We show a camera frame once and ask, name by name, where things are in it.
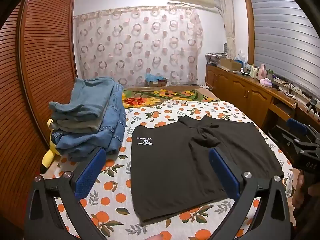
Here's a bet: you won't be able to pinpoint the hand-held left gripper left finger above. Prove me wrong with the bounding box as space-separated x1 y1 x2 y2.
24 147 107 240

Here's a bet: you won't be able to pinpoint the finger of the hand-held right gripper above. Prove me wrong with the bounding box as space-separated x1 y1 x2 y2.
268 125 310 165
286 118 320 143

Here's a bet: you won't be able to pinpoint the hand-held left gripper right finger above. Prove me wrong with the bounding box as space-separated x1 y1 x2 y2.
207 147 292 240

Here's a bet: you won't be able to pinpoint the black pants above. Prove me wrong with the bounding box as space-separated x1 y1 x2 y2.
130 115 285 227

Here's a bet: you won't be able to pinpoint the grey pants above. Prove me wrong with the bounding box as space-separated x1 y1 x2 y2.
53 117 103 133

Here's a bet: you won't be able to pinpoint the person's right hand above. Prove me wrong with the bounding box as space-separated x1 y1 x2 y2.
292 170 306 208

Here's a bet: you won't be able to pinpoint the blue denim jeans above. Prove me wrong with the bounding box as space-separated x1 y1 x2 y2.
96 84 127 140
51 120 127 162

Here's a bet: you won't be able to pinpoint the yellow plush toy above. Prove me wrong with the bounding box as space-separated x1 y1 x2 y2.
40 119 60 173

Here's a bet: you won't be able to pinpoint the orange fruit print bed sheet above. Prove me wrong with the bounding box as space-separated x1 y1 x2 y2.
40 99 295 240

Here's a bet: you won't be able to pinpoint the long wooden cabinet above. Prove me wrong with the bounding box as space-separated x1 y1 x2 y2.
205 64 320 135

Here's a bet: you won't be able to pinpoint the light blue jeans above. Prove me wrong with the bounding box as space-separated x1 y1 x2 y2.
49 77 116 121

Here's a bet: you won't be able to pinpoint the grey window blind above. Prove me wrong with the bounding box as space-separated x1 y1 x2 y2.
249 0 320 98

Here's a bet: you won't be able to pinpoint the open cardboard box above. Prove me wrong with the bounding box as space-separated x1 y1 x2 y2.
217 59 242 72

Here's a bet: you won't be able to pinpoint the floral blanket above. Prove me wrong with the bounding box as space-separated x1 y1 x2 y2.
122 85 222 109

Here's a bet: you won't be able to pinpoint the basket of small things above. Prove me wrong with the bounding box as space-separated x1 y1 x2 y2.
205 52 227 64

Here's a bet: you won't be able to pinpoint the cardboard box with blue cloth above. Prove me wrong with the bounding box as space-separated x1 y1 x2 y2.
145 74 168 87

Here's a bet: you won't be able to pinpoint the wooden slatted wardrobe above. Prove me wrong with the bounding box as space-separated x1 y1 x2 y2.
0 0 78 180

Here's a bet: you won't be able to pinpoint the beige window curtain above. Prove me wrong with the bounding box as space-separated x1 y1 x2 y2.
217 0 238 60

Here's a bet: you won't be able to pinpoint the circle pattern sheer curtain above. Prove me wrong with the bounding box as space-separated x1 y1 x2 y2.
74 5 204 87

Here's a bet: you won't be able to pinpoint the black cables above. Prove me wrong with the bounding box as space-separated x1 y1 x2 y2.
282 82 298 97

